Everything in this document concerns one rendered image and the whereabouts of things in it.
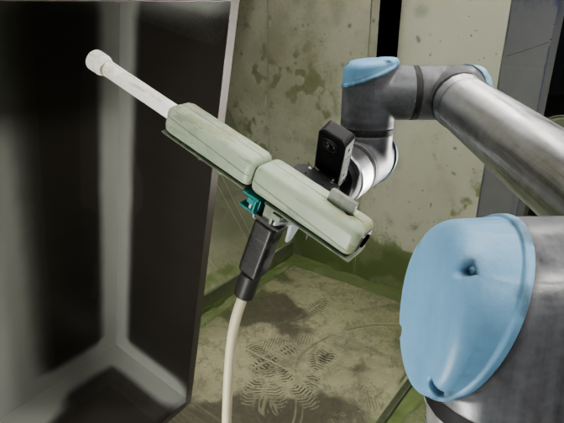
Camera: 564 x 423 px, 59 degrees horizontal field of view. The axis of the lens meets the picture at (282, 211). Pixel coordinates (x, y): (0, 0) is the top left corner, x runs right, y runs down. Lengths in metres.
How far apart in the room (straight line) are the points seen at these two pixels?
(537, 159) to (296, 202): 0.26
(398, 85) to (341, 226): 0.34
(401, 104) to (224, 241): 2.16
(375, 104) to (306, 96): 2.10
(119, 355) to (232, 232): 1.34
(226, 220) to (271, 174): 2.36
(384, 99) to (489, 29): 1.68
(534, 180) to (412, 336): 0.25
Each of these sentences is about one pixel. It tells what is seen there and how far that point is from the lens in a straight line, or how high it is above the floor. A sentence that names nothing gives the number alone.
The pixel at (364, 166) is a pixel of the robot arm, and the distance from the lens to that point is 0.80.
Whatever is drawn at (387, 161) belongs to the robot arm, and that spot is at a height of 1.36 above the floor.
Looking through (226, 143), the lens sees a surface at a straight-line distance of 0.63.
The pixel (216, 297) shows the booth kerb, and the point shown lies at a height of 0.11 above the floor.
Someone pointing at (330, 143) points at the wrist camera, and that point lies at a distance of 0.68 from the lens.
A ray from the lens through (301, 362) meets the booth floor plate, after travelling 2.46.
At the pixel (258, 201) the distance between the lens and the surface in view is 0.62.
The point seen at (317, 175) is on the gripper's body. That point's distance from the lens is 0.72.
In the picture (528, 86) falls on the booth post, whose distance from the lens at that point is 2.46.
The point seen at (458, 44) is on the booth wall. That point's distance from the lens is 2.53.
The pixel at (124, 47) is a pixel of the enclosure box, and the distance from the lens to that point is 1.34.
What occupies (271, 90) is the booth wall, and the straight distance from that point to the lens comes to 3.07.
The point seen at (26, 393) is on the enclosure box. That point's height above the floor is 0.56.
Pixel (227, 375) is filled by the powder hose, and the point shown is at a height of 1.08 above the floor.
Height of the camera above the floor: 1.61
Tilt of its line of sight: 23 degrees down
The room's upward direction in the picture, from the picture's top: straight up
